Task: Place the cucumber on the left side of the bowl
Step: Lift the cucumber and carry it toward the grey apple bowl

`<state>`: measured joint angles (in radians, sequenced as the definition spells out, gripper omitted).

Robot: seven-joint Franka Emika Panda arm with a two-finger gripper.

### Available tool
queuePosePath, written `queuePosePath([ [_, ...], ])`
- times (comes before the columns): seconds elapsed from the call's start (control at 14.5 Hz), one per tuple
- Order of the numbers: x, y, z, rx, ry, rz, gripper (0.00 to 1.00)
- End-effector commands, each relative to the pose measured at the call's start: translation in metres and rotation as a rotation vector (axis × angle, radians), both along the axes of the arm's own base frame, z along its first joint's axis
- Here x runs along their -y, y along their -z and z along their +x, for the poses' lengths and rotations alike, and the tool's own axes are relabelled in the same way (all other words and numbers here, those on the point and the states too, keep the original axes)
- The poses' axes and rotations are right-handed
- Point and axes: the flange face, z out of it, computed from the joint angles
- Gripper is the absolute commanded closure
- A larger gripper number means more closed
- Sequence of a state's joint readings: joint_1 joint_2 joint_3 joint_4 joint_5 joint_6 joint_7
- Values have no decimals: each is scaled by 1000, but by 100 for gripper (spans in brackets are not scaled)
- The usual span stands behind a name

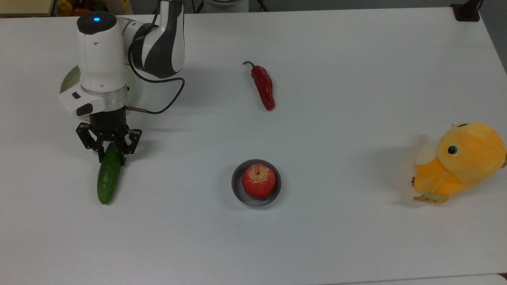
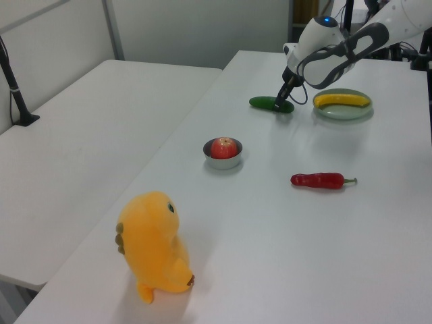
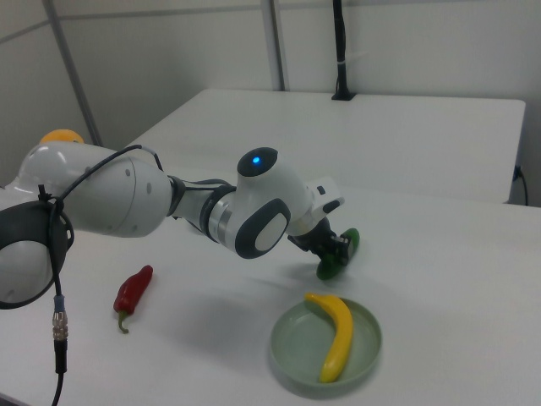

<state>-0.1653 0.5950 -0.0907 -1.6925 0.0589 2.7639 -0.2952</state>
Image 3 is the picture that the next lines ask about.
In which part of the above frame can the pale green plate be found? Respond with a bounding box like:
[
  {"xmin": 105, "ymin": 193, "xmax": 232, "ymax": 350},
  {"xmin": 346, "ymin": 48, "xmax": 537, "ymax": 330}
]
[{"xmin": 269, "ymin": 298, "xmax": 383, "ymax": 398}]

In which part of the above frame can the white folding table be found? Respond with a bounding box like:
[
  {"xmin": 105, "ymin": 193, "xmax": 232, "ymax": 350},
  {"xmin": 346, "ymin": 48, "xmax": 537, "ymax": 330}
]
[{"xmin": 126, "ymin": 87, "xmax": 527, "ymax": 204}]

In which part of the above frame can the orange plush toy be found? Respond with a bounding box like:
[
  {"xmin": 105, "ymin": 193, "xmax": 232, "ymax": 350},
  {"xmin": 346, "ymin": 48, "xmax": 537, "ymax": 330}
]
[{"xmin": 39, "ymin": 129, "xmax": 85, "ymax": 145}]

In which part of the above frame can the black cable with metal connector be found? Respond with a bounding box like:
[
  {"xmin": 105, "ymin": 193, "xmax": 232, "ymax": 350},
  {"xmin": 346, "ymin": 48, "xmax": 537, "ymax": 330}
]
[{"xmin": 37, "ymin": 144, "xmax": 232, "ymax": 406}]

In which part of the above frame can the black power cable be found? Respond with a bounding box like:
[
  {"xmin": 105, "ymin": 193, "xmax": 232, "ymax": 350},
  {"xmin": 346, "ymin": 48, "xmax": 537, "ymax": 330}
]
[{"xmin": 512, "ymin": 164, "xmax": 529, "ymax": 205}]

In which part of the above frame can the red chili pepper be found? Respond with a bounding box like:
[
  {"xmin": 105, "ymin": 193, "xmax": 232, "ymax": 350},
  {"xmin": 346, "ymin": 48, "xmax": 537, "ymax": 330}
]
[{"xmin": 112, "ymin": 265, "xmax": 154, "ymax": 334}]

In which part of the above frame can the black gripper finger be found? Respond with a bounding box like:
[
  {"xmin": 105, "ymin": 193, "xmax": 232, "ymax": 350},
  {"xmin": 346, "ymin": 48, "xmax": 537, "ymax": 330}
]
[
  {"xmin": 312, "ymin": 226, "xmax": 336, "ymax": 260},
  {"xmin": 334, "ymin": 234, "xmax": 352, "ymax": 266}
]

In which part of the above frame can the yellow toy banana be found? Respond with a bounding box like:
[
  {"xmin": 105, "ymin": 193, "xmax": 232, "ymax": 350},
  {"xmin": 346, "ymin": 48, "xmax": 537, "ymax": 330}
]
[{"xmin": 303, "ymin": 292, "xmax": 354, "ymax": 384}]

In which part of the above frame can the black pole with white band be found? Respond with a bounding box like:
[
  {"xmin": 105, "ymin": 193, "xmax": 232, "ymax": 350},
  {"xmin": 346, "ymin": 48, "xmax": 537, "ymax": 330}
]
[{"xmin": 331, "ymin": 0, "xmax": 357, "ymax": 102}]

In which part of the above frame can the green cucumber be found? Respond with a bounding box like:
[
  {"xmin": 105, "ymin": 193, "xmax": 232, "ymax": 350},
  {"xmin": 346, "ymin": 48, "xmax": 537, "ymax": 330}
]
[{"xmin": 315, "ymin": 228, "xmax": 361, "ymax": 281}]

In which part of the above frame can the dark robot gripper body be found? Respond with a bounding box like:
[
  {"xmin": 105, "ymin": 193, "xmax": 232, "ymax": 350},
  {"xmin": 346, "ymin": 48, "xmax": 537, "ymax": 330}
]
[{"xmin": 287, "ymin": 176, "xmax": 344, "ymax": 250}]

